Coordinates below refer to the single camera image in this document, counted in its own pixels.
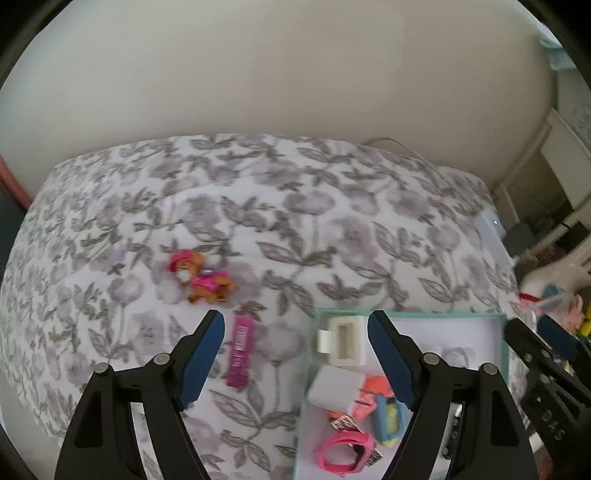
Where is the floral blanket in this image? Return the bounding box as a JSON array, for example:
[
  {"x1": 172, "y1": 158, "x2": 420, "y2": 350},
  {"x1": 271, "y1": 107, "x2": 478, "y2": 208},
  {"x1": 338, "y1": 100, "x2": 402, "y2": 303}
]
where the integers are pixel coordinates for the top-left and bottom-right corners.
[{"x1": 0, "y1": 134, "x2": 522, "y2": 480}]

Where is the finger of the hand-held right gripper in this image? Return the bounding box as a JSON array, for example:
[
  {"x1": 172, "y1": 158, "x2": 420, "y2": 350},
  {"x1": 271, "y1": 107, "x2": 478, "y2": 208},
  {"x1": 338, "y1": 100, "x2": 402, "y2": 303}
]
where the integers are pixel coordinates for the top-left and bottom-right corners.
[
  {"x1": 505, "y1": 318, "x2": 560, "y2": 376},
  {"x1": 537, "y1": 315, "x2": 579, "y2": 364}
]

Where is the white desk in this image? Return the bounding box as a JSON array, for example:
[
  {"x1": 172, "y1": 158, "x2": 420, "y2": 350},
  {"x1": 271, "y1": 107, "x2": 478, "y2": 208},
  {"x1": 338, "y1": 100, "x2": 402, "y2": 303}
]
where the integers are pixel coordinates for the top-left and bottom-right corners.
[{"x1": 489, "y1": 105, "x2": 591, "y2": 259}]

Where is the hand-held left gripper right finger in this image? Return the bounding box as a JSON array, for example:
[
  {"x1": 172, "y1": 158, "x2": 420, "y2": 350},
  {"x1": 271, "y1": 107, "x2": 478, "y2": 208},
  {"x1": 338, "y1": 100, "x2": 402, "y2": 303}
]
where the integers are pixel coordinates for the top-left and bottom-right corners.
[{"x1": 367, "y1": 310, "x2": 541, "y2": 480}]

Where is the pink watch strap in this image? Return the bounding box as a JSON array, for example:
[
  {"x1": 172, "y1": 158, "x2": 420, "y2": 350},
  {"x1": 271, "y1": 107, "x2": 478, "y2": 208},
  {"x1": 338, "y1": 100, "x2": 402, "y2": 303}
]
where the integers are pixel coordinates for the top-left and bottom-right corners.
[{"x1": 314, "y1": 427, "x2": 384, "y2": 476}]

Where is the teal cloth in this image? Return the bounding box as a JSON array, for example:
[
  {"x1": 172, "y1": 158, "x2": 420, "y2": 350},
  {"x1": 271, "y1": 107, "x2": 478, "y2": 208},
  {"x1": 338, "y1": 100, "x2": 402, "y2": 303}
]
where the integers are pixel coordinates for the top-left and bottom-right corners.
[{"x1": 538, "y1": 37, "x2": 578, "y2": 71}]

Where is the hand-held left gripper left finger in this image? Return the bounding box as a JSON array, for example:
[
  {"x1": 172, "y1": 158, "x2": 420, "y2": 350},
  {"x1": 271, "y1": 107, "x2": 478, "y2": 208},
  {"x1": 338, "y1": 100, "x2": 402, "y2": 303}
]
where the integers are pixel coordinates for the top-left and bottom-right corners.
[{"x1": 54, "y1": 309, "x2": 227, "y2": 480}]

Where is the magenta comb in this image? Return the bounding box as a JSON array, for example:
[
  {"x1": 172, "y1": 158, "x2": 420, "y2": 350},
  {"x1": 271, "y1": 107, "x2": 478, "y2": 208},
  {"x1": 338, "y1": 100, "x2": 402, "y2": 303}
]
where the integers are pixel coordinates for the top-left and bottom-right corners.
[{"x1": 225, "y1": 314, "x2": 254, "y2": 388}]

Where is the white electronic device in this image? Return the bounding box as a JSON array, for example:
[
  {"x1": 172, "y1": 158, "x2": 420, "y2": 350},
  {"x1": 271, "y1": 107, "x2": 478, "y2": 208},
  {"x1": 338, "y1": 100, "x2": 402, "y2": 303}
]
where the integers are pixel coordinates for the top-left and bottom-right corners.
[{"x1": 473, "y1": 210, "x2": 509, "y2": 243}]

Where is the small white round case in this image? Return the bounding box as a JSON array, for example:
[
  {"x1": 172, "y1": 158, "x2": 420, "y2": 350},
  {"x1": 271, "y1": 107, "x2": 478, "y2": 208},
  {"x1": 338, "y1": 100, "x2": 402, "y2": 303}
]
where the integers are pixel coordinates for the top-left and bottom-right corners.
[{"x1": 441, "y1": 346, "x2": 476, "y2": 370}]

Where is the white hair claw clip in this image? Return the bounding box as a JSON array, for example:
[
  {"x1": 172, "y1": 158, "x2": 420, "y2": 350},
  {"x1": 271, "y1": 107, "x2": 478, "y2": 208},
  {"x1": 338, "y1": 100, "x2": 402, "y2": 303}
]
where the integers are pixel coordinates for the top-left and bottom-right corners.
[{"x1": 315, "y1": 314, "x2": 369, "y2": 367}]

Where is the teal box with white inside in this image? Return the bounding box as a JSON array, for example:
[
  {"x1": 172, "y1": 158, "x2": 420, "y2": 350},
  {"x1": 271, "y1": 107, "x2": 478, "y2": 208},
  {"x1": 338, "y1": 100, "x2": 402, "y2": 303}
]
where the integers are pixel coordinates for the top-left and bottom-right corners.
[{"x1": 293, "y1": 308, "x2": 511, "y2": 480}]

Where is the white cable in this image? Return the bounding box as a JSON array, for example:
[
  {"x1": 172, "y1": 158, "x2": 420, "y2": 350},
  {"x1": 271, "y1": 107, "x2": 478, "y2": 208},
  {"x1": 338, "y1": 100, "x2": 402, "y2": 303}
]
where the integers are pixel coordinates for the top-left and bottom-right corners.
[{"x1": 364, "y1": 137, "x2": 445, "y2": 169}]

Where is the white charger adapter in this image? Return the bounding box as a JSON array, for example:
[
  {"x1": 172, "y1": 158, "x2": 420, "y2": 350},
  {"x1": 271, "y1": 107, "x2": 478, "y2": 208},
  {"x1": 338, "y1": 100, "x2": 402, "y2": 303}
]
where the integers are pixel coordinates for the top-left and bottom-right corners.
[{"x1": 307, "y1": 364, "x2": 377, "y2": 418}]

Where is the orange blue toy knife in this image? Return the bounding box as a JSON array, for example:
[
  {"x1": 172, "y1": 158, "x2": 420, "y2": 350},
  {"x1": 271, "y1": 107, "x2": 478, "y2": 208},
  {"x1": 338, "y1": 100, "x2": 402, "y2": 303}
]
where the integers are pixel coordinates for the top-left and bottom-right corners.
[{"x1": 358, "y1": 375, "x2": 411, "y2": 449}]

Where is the colourful toy pile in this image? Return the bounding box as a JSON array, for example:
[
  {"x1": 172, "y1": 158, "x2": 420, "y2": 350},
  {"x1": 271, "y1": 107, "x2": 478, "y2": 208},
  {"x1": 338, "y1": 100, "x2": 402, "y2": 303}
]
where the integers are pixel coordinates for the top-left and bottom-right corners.
[{"x1": 517, "y1": 258, "x2": 591, "y2": 342}]

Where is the puppy toy figure in pink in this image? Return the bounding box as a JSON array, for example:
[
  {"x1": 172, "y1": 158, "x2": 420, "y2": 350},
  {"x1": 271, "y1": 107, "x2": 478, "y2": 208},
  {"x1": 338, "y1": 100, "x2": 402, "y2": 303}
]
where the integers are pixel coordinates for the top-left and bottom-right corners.
[{"x1": 167, "y1": 249, "x2": 238, "y2": 305}]

